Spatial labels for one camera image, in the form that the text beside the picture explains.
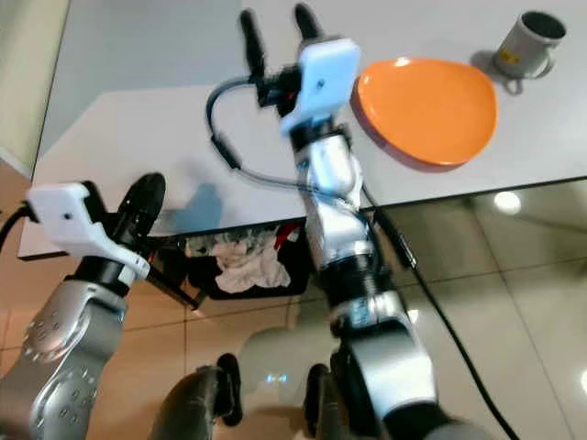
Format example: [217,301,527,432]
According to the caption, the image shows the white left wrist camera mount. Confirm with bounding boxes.
[25,181,151,281]

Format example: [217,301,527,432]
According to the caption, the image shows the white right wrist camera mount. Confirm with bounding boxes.
[279,37,362,140]

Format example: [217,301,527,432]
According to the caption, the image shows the white crumpled cloth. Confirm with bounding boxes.
[209,235,296,294]

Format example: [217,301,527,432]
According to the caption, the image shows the grey mug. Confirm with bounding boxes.
[492,10,569,94]

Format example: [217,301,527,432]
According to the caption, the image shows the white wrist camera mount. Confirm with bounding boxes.
[279,37,362,140]
[25,181,151,281]

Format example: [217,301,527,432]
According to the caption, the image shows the dark robot left leg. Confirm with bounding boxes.
[150,354,241,440]

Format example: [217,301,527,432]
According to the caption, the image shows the orange plate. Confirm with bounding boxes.
[356,57,500,169]

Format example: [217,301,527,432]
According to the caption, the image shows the black bin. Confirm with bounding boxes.
[151,223,324,302]

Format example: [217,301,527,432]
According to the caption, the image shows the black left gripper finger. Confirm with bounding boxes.
[143,172,169,245]
[122,173,149,236]

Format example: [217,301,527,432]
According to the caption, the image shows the dark robot leg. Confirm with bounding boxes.
[305,363,370,440]
[150,354,241,440]

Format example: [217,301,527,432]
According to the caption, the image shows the dark robot right leg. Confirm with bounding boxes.
[305,363,370,440]

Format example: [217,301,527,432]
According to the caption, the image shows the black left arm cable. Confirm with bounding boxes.
[0,205,36,250]

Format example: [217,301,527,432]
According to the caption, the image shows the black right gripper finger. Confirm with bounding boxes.
[238,7,270,83]
[293,2,325,43]

